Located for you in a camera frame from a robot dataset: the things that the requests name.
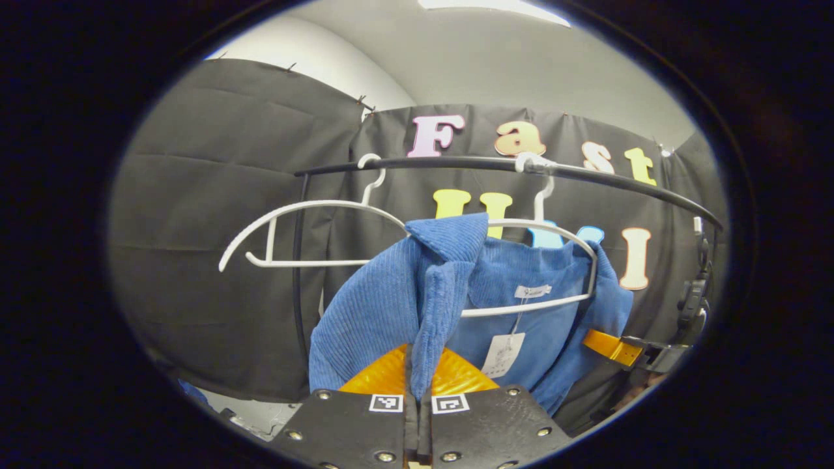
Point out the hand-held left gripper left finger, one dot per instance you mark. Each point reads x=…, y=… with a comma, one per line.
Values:
x=352, y=430

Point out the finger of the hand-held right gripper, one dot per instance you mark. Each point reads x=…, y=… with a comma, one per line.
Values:
x=609, y=347

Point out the black backdrop cloth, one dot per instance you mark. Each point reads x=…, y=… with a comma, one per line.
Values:
x=215, y=228

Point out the ceiling light panel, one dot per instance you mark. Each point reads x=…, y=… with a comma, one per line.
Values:
x=495, y=6

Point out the black clothes rack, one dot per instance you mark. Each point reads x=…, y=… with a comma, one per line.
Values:
x=456, y=163

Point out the white empty clothes hanger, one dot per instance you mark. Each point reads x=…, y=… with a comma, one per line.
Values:
x=313, y=264

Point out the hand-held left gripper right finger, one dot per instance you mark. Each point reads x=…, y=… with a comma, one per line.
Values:
x=488, y=430

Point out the white jacket clothes hanger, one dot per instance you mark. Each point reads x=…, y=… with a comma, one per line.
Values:
x=521, y=307

